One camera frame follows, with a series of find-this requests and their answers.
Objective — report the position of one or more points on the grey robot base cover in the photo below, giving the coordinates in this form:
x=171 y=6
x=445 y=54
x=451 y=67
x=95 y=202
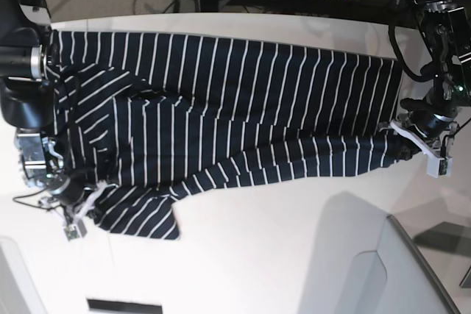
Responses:
x=363 y=261
x=18 y=292

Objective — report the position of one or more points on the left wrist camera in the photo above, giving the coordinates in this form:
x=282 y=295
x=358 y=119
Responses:
x=445 y=166

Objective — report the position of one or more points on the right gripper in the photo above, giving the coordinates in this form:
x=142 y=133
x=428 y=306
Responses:
x=75 y=194

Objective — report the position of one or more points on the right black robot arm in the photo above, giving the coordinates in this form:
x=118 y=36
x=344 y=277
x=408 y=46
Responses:
x=59 y=155

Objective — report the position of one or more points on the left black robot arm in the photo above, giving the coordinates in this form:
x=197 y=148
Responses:
x=445 y=31

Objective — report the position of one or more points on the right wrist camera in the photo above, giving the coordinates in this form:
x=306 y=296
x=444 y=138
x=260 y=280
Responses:
x=75 y=231

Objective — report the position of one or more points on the navy white striped t-shirt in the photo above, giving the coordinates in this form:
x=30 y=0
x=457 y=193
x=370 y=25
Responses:
x=161 y=117

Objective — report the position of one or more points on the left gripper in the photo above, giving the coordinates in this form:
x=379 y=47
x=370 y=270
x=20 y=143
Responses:
x=425 y=123

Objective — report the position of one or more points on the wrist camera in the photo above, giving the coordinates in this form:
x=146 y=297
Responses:
x=75 y=231
x=445 y=166

